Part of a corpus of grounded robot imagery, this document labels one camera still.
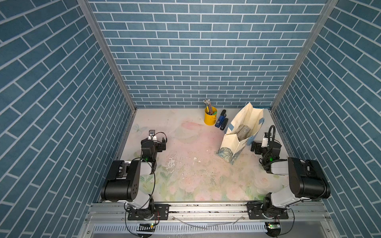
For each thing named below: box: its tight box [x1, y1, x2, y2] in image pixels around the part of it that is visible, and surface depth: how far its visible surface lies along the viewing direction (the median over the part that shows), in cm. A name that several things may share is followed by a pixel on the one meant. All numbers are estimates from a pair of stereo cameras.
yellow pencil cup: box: [203, 106, 218, 126], surface depth 107 cm
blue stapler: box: [214, 109, 227, 128], surface depth 114 cm
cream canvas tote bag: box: [216, 102, 265, 166], surface depth 93 cm
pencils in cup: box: [203, 98, 213, 116], surface depth 107 cm
